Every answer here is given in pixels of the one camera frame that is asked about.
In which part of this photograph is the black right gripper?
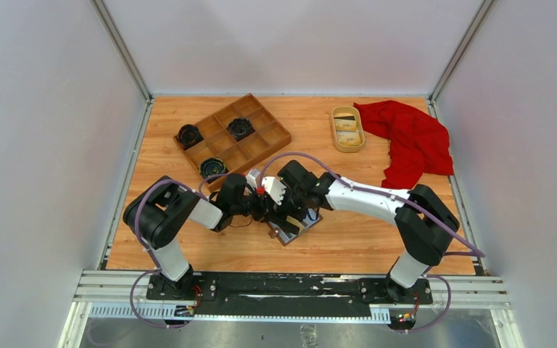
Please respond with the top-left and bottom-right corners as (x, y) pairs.
(268, 181), (310, 235)

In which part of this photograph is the gold credit card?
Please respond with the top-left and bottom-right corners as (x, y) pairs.
(286, 216), (306, 233)

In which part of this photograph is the brown leather card holder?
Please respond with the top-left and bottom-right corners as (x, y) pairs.
(266, 209), (323, 247)

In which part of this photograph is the beige oval tray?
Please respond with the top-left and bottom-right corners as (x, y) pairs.
(329, 106), (366, 153)

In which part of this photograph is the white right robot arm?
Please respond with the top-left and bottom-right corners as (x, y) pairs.
(259, 160), (460, 303)

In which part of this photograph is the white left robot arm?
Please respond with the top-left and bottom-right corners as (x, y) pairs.
(123, 174), (276, 299)

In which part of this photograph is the gold card in tray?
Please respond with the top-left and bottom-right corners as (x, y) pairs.
(334, 117), (358, 133)
(337, 132), (362, 146)

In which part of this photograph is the red cloth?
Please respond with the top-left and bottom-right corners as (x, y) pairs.
(353, 100), (454, 189)

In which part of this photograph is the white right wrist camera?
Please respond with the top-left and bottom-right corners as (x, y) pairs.
(257, 176), (286, 206)

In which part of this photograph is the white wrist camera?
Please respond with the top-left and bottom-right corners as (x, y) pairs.
(245, 168), (260, 192)
(257, 176), (286, 206)

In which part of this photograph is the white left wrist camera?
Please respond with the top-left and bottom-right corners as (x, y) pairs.
(245, 168), (260, 192)

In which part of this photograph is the black coiled cable lower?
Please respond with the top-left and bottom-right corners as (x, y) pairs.
(199, 157), (229, 181)

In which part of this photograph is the black coiled cable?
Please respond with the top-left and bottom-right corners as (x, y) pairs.
(177, 124), (205, 149)
(199, 157), (229, 181)
(226, 117), (255, 141)

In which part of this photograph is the black coiled cable upper right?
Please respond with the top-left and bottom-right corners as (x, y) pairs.
(226, 117), (255, 141)

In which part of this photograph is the black coiled cable upper left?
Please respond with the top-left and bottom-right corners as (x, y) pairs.
(177, 124), (205, 149)

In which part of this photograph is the aluminium table edge rail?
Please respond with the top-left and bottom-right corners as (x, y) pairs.
(94, 95), (155, 270)

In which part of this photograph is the slotted cable duct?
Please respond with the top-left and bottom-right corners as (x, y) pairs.
(88, 302), (391, 324)

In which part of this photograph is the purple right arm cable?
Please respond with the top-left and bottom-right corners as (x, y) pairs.
(258, 152), (486, 335)

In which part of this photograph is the left aluminium corner post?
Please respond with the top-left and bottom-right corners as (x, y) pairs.
(90, 0), (152, 104)

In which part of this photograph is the aluminium corner post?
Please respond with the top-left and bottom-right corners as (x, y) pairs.
(90, 0), (152, 104)
(428, 0), (497, 104)

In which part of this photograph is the right aluminium corner post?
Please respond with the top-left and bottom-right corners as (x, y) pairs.
(428, 0), (497, 104)

